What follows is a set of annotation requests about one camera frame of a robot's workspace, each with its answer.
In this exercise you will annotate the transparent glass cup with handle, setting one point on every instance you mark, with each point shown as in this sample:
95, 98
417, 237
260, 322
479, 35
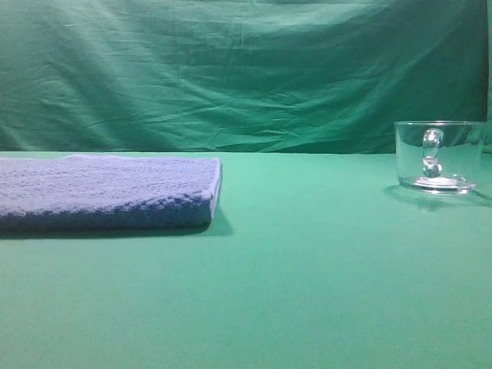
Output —
440, 157

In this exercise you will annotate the folded blue towel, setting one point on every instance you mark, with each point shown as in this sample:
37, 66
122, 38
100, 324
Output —
108, 191

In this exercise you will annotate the green backdrop cloth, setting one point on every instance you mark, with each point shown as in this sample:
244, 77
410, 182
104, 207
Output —
319, 77

